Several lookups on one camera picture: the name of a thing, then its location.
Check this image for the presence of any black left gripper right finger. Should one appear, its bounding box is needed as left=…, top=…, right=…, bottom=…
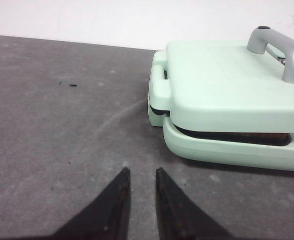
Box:
left=156, top=168, right=233, bottom=240

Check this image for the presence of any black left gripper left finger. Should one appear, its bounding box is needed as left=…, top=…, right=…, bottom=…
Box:
left=52, top=167, right=131, bottom=240

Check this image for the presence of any mint green breakfast maker base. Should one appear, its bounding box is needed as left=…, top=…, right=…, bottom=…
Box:
left=148, top=51, right=294, bottom=171

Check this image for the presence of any breakfast maker hinged lid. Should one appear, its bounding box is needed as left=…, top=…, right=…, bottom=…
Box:
left=166, top=28, right=294, bottom=133

